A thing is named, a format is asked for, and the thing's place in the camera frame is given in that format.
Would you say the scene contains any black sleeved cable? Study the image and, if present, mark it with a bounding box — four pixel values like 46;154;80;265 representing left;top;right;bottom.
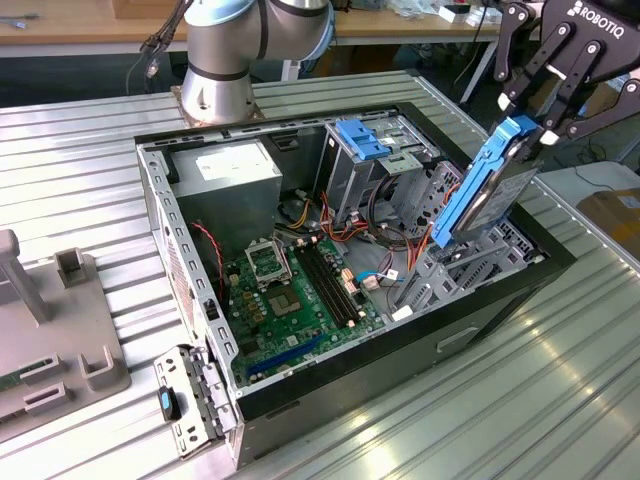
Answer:
366;172;432;251

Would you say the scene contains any orange disk power wire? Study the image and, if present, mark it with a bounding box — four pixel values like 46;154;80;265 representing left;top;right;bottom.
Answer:
405;180;464;274

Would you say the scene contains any grey metal disk bay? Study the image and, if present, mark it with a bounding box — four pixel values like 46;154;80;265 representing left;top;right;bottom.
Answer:
385;225;547;322

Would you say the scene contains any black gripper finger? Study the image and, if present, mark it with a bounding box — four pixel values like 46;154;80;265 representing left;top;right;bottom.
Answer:
540;41;640;147
492;1;575;111

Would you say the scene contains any metal socket cover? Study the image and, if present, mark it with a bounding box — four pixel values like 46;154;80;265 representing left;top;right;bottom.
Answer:
242;238;295;282

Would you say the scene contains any green motherboard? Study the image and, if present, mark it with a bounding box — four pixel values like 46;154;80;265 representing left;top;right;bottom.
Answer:
222;234;390;390

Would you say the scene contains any white side table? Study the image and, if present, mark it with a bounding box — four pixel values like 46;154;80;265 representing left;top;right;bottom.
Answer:
537;160;640;211

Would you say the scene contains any black RAM slot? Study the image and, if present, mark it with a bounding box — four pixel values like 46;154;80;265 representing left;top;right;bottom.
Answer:
300;245;356;326
305;243;359;323
311;242;363;319
294;246;352;329

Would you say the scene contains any tall metal drive bay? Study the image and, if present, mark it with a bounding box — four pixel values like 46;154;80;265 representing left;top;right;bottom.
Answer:
313;115;432;232

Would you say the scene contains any black open PC case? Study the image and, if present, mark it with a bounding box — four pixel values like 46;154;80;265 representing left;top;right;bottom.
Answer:
133;101;579;471

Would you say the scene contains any CPU socket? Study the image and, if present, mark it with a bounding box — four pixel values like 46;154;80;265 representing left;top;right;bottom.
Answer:
263;283;307;320

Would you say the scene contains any green RAM stick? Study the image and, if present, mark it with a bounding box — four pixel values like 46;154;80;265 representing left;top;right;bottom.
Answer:
0;369;51;395

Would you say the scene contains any orange yellow wire bundle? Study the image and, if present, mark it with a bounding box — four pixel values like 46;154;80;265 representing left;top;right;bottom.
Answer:
277;188;374;247

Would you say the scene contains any hard disk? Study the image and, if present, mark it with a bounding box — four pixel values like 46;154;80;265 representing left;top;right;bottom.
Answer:
429;113;546;251

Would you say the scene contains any brown square base plate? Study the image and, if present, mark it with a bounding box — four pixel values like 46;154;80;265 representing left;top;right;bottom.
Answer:
169;84;267;126

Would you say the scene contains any metal card retention bracket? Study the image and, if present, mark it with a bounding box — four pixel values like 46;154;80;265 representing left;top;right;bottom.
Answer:
152;343;240;462

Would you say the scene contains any blue plastic bay latch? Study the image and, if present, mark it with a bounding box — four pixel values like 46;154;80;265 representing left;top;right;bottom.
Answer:
334;118;397;162

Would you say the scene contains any grey power supply unit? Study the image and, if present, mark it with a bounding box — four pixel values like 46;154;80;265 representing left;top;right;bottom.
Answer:
167;138;285;261

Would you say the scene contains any wooden desk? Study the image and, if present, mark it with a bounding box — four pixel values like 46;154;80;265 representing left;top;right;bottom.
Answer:
0;0;190;59
329;0;544;104

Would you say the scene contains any blue expansion slot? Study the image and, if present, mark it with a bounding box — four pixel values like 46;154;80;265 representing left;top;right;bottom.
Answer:
246;333;325;380

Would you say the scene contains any grey parts rack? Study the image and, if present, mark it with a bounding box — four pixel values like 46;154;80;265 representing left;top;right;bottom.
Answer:
0;229;134;441

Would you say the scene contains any blue black bracket latch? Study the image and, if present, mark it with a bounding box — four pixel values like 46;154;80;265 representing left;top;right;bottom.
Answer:
157;384;184;422

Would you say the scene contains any cardboard box with label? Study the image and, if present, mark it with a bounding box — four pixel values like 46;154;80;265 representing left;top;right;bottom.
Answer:
576;187;640;261

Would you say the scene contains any red black twisted wire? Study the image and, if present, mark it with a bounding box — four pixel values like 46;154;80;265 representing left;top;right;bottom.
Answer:
191;221;230;307

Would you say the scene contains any blue wire with white tag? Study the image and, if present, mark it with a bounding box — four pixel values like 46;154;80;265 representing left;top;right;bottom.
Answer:
355;267;402;294

